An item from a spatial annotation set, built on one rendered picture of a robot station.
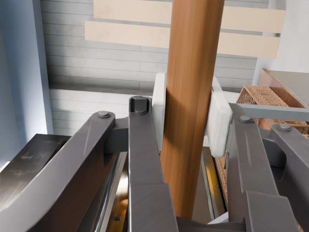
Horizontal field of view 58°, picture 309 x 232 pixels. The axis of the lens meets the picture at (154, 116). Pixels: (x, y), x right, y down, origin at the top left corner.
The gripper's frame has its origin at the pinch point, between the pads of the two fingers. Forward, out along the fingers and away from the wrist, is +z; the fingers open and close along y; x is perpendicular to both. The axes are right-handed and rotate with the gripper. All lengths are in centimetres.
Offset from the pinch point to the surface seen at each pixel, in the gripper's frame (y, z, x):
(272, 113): 40, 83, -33
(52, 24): -157, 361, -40
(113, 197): -21, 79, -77
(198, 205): 20, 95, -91
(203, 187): 24, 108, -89
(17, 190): -74, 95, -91
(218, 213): 29, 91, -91
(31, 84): -168, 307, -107
